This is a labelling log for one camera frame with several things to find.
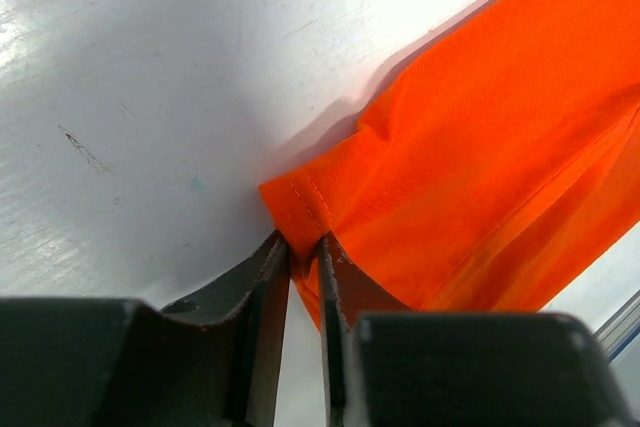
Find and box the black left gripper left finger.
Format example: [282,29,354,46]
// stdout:
[1,233,289,426]

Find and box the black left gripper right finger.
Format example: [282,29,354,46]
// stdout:
[316,234,637,426]

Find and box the orange t-shirt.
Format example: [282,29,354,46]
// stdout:
[260,0,639,318]

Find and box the aluminium front rail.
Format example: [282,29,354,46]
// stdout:
[595,291,640,362]

